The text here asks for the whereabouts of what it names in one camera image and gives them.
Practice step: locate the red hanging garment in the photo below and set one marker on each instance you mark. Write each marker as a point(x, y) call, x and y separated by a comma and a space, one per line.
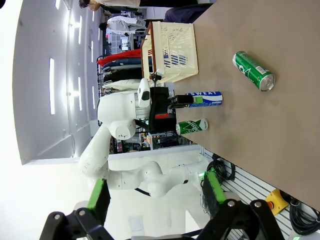
point(120, 55)

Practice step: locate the aluminium profile table frame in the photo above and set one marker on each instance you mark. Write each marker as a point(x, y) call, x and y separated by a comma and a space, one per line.
point(250, 186)

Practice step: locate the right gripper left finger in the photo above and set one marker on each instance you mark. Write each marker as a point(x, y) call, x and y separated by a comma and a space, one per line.
point(75, 225)

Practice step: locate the background workbench equipment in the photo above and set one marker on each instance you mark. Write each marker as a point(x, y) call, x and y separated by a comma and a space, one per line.
point(155, 141)

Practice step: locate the navy hanging garment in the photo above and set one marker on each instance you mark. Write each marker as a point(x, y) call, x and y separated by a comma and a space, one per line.
point(125, 63)

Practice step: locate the person in white shirt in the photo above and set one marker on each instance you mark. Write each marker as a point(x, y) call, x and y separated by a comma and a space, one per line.
point(125, 25)

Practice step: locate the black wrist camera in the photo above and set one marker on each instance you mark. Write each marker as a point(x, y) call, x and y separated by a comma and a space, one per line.
point(156, 75)

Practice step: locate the short green cider can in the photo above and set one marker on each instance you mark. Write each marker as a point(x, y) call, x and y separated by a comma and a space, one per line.
point(192, 127)

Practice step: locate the blue Pocari Sweat can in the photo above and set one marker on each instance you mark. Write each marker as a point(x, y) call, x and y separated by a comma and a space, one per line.
point(212, 100)

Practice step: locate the ceiling light panel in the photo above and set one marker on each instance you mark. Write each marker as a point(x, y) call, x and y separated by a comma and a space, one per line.
point(52, 86)
point(80, 93)
point(80, 30)

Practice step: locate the white hanging garment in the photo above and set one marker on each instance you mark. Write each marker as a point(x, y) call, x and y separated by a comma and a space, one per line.
point(122, 84)

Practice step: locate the person in beige top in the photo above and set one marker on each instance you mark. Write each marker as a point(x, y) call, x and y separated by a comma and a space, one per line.
point(112, 3)

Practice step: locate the tall green cider can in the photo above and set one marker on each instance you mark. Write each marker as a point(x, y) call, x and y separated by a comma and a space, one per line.
point(252, 70)

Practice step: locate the black hanging garment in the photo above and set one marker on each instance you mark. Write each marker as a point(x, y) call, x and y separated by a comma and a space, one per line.
point(122, 74)

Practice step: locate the black clothes rack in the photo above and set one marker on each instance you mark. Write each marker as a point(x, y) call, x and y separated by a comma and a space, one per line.
point(99, 82)

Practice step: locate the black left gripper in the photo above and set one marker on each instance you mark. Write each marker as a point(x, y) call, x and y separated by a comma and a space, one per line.
point(162, 101)

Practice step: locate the person in dark clothes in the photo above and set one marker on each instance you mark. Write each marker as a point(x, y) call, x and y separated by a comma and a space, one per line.
point(185, 12)

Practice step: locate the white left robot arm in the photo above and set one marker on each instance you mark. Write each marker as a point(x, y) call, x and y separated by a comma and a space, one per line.
point(112, 110)

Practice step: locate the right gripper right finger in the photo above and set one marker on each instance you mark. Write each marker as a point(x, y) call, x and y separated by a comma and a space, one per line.
point(240, 222)

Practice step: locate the yellow emergency stop button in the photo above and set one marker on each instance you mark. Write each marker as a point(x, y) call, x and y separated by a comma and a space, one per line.
point(276, 202)

